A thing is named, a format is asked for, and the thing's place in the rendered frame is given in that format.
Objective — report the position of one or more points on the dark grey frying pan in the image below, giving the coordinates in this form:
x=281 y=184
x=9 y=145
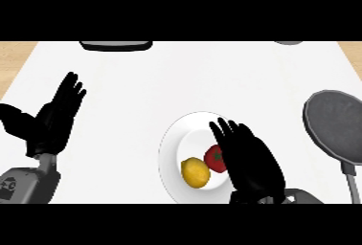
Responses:
x=335 y=127

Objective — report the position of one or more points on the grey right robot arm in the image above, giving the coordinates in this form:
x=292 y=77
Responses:
x=301 y=197

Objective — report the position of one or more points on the red tomato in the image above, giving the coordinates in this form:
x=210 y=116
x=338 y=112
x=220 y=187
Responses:
x=214 y=159

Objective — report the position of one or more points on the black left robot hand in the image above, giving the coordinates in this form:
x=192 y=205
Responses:
x=52 y=124

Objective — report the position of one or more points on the grey rounded object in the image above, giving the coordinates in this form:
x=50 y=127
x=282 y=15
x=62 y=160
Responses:
x=288 y=42

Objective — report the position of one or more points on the white round plate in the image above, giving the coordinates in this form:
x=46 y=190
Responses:
x=174 y=159

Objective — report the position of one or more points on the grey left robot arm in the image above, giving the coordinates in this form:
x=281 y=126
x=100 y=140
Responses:
x=28 y=183

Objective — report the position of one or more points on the yellow lemon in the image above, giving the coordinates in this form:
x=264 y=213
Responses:
x=195 y=172

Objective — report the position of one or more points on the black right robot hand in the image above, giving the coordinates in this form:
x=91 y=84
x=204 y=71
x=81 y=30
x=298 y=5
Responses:
x=250 y=159

